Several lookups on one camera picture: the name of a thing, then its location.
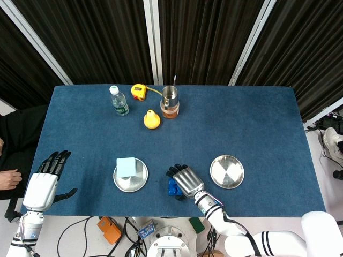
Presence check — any round metal plate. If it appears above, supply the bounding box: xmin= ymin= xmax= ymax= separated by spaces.
xmin=210 ymin=154 xmax=245 ymax=190
xmin=113 ymin=157 xmax=149 ymax=193

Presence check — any yellow tape measure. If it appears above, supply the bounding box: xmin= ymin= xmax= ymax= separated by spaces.
xmin=130 ymin=84 xmax=163 ymax=102

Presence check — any clear plastic water bottle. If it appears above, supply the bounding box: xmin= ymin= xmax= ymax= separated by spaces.
xmin=109 ymin=85 xmax=130 ymax=117

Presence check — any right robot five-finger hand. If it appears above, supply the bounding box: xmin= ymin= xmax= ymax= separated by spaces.
xmin=166 ymin=163 xmax=206 ymax=201

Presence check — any orange device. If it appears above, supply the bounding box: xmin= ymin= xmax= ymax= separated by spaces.
xmin=96 ymin=216 xmax=123 ymax=245

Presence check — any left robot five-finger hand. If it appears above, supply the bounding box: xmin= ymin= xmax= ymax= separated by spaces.
xmin=23 ymin=150 xmax=78 ymax=212

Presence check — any light blue cube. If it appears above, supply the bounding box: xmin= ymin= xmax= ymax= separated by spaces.
xmin=116 ymin=157 xmax=138 ymax=179

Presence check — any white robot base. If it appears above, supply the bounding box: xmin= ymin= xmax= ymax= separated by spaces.
xmin=146 ymin=224 xmax=200 ymax=257

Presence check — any white frame post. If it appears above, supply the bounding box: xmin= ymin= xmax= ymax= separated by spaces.
xmin=0 ymin=0 xmax=73 ymax=86
xmin=303 ymin=97 xmax=343 ymax=129
xmin=228 ymin=0 xmax=277 ymax=86
xmin=143 ymin=0 xmax=163 ymax=86

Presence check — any black floor cable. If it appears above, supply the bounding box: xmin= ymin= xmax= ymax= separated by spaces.
xmin=56 ymin=216 xmax=93 ymax=257

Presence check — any black pleated curtain panel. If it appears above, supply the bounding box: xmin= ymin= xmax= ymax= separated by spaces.
xmin=158 ymin=0 xmax=266 ymax=86
xmin=0 ymin=7 xmax=64 ymax=110
xmin=235 ymin=0 xmax=343 ymax=123
xmin=12 ymin=0 xmax=154 ymax=86

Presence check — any white sneaker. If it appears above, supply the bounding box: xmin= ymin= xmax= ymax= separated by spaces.
xmin=323 ymin=127 xmax=343 ymax=163

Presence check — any bystander bare hand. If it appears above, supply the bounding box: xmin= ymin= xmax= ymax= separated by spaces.
xmin=0 ymin=169 xmax=23 ymax=191

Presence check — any blue studded building block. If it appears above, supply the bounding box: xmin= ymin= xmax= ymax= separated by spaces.
xmin=168 ymin=177 xmax=184 ymax=196

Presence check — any yellow toy pear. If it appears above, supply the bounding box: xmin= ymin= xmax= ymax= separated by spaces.
xmin=143 ymin=109 xmax=161 ymax=130

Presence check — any stainless steel cup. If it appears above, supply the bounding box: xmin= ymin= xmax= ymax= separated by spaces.
xmin=160 ymin=85 xmax=180 ymax=111

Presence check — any bystander black clothing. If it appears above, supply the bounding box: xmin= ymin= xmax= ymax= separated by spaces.
xmin=0 ymin=104 xmax=49 ymax=201

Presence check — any black equipment pile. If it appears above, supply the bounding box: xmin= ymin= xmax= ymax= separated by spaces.
xmin=316 ymin=112 xmax=343 ymax=132

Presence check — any green rectangular object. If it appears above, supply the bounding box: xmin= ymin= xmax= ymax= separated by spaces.
xmin=188 ymin=217 xmax=206 ymax=234

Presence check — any black cable bundle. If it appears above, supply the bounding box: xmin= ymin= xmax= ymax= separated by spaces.
xmin=200 ymin=224 xmax=225 ymax=257

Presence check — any blue table cloth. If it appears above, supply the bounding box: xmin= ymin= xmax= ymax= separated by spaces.
xmin=20 ymin=85 xmax=327 ymax=218

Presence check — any small blue white box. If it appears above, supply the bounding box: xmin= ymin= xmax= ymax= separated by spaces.
xmin=137 ymin=219 xmax=158 ymax=240

